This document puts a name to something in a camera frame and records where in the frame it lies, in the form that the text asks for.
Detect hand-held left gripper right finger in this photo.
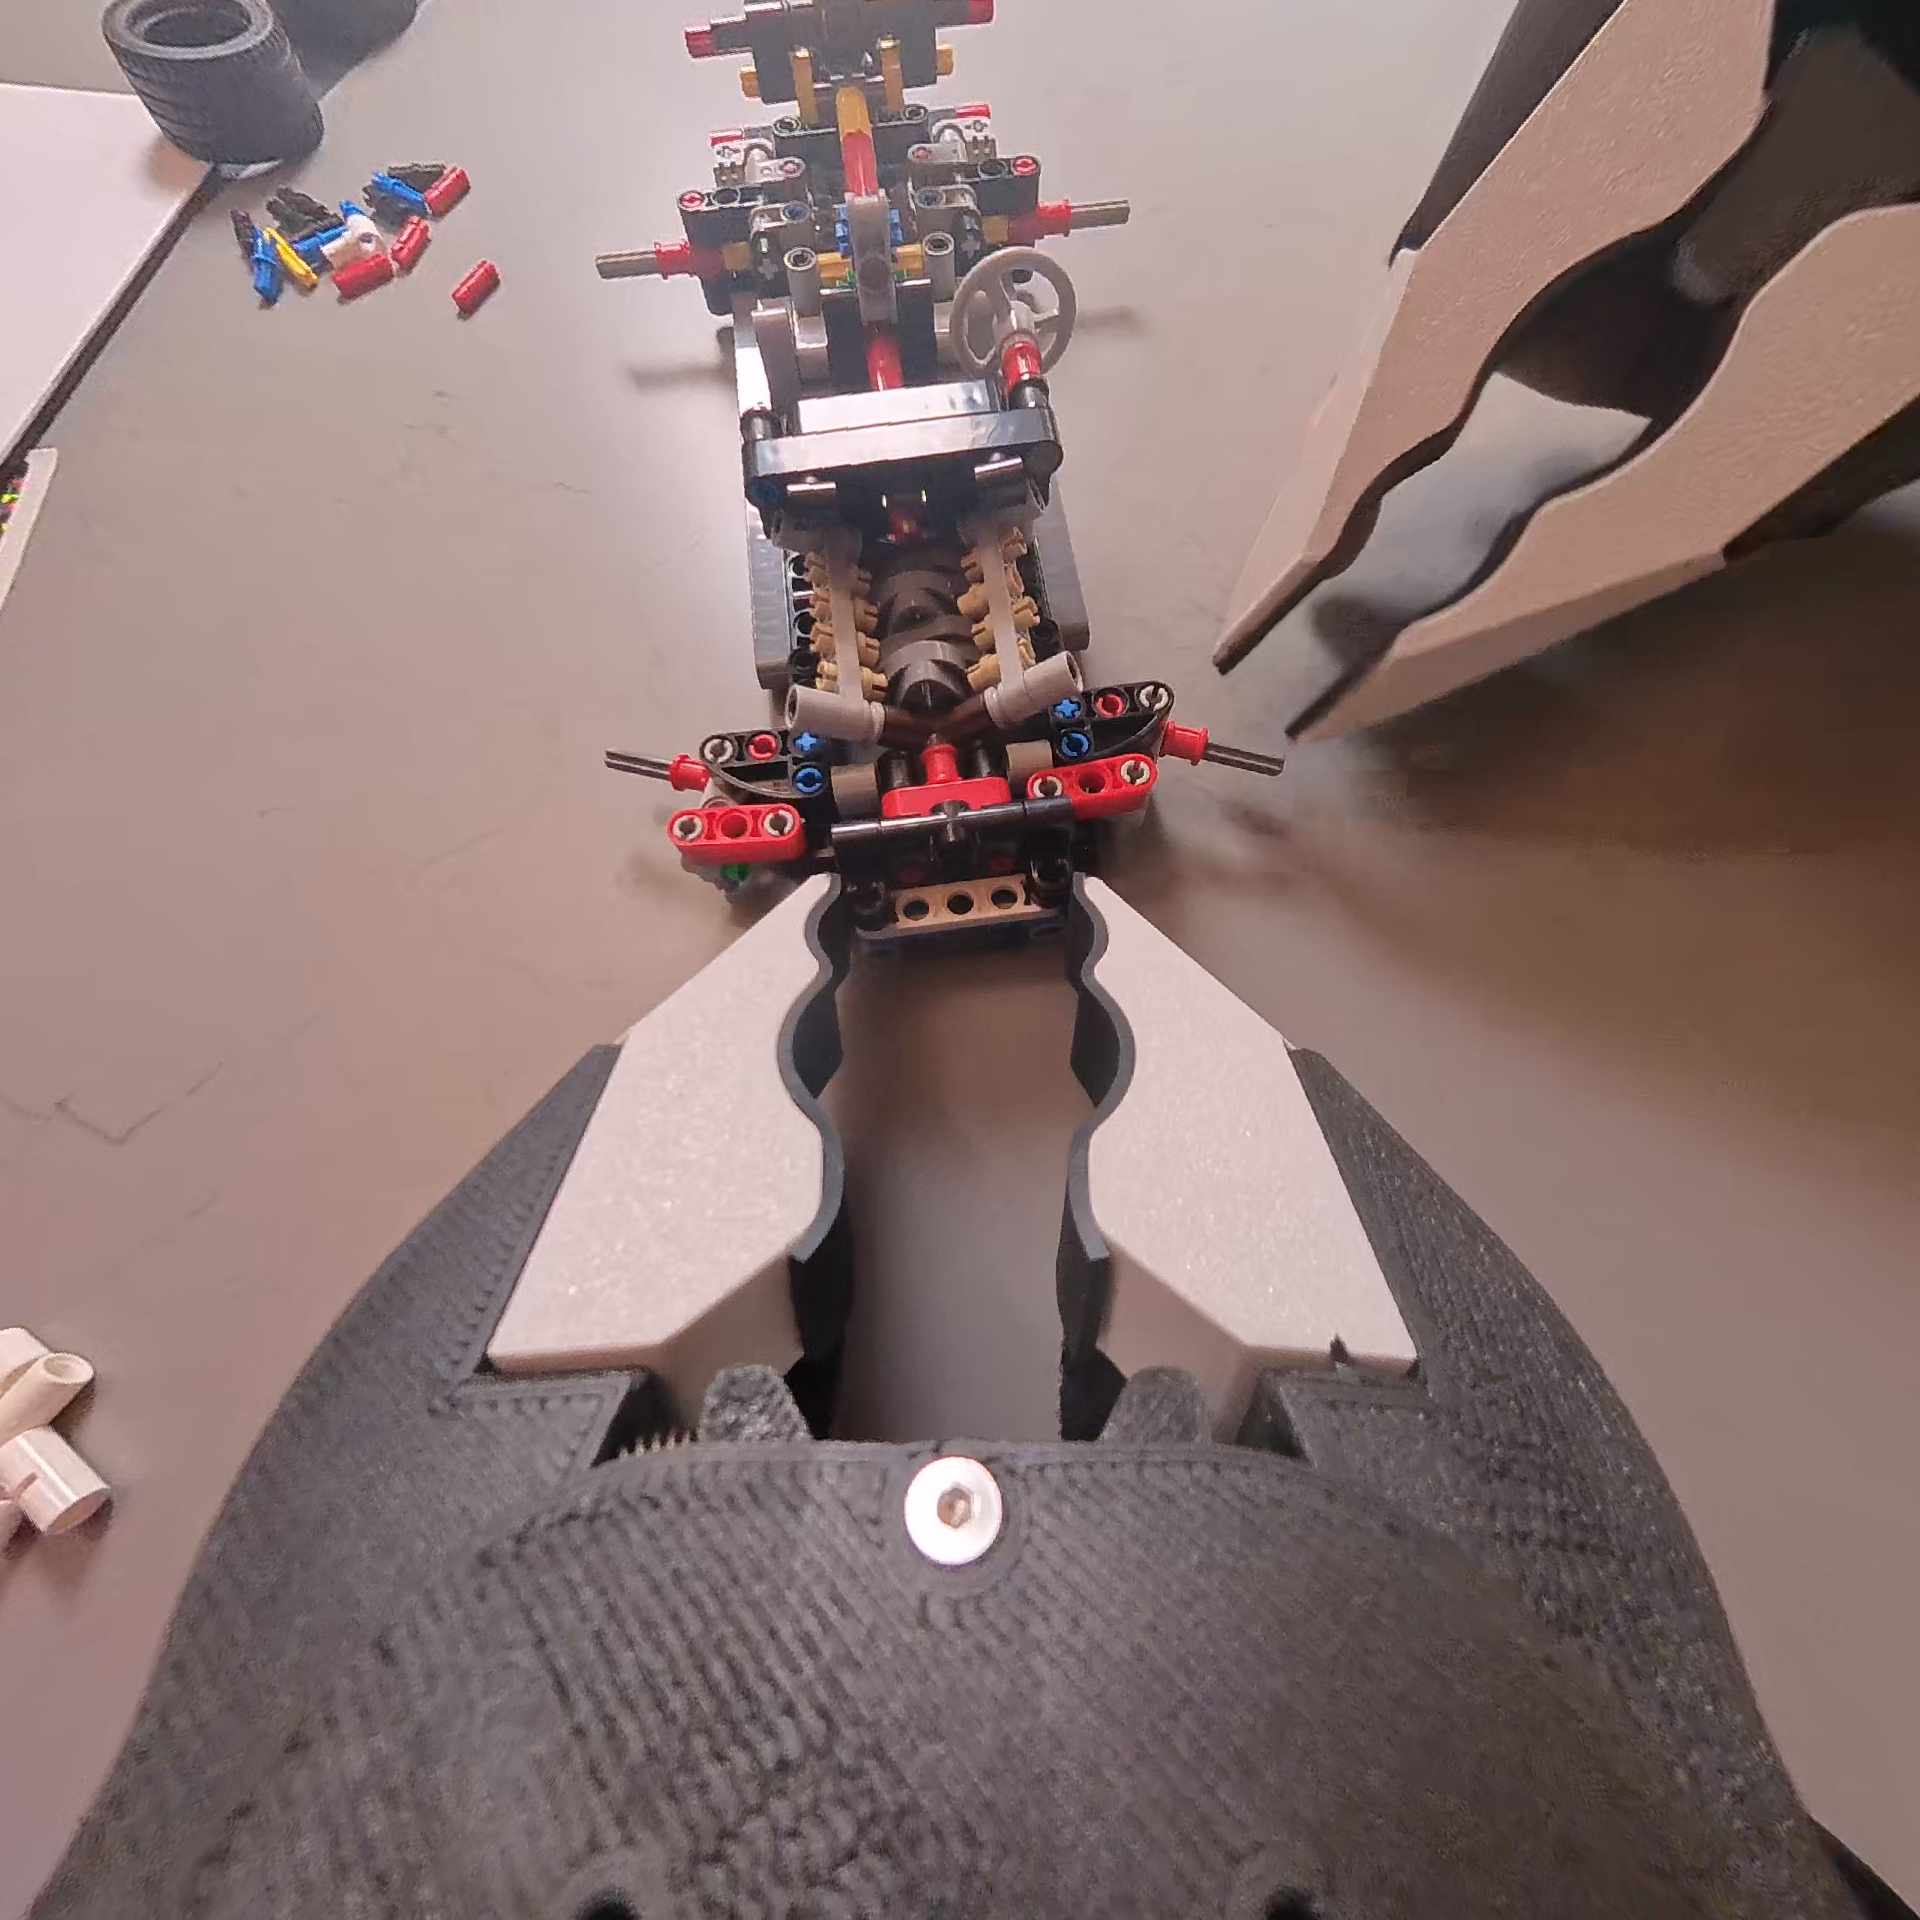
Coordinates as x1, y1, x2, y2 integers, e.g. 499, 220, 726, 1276
1056, 873, 1421, 1443

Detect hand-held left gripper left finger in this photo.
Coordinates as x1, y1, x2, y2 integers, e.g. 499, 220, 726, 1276
481, 873, 853, 1385

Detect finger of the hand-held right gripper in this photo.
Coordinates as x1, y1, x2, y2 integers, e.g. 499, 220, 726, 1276
1286, 200, 1920, 747
1212, 0, 1783, 672

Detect lego car chassis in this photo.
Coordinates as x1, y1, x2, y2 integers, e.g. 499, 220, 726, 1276
591, 0, 1288, 939

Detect white book stand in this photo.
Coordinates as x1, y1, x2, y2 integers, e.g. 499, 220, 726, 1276
0, 82, 220, 459

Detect pile of small lego pins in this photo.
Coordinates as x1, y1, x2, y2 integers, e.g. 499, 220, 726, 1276
228, 160, 501, 317

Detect colourful sticker sheet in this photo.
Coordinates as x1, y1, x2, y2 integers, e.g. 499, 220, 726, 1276
0, 448, 62, 609

